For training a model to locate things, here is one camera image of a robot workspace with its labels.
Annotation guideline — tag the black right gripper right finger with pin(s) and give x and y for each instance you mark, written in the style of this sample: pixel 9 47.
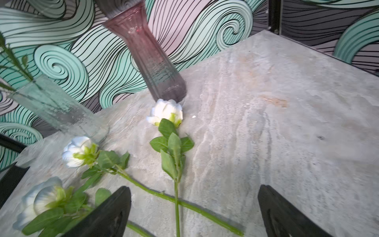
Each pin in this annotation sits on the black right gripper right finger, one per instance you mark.
pixel 282 219

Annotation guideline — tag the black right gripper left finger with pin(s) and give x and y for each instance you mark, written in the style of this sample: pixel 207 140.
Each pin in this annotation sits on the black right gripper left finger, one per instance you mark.
pixel 109 218

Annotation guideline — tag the white rose flower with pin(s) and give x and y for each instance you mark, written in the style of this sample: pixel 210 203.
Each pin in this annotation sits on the white rose flower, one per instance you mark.
pixel 167 115
pixel 50 210
pixel 82 152

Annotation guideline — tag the orange marigold flower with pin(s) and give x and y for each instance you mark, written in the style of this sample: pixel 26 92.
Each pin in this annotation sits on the orange marigold flower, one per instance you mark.
pixel 20 67

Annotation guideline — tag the black white chessboard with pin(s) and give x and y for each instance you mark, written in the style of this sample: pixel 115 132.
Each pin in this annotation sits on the black white chessboard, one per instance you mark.
pixel 12 174

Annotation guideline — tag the clear glass vase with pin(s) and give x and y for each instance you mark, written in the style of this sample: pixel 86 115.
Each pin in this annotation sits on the clear glass vase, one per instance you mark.
pixel 50 102

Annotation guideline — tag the purple glass vase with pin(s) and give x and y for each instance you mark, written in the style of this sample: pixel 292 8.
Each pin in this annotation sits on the purple glass vase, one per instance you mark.
pixel 128 20

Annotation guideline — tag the black frame post right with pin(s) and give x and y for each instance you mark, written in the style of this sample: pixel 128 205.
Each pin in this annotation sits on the black frame post right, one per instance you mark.
pixel 274 16

